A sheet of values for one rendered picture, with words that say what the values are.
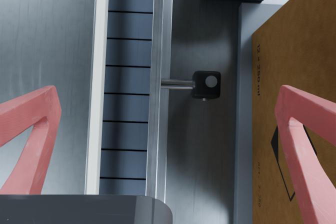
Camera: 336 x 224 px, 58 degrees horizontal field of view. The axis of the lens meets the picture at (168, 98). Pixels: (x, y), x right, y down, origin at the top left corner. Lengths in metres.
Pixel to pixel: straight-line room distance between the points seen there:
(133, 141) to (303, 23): 0.25
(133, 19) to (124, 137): 0.16
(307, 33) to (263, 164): 0.19
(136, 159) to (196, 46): 0.20
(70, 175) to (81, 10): 0.25
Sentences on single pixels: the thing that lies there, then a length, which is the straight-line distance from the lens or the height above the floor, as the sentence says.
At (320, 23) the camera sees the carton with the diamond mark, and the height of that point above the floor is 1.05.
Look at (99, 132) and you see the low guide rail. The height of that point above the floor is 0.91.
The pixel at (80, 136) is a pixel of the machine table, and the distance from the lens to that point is 0.49.
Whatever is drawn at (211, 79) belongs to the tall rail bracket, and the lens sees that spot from 0.31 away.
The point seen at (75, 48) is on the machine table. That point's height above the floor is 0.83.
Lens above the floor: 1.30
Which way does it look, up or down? 86 degrees down
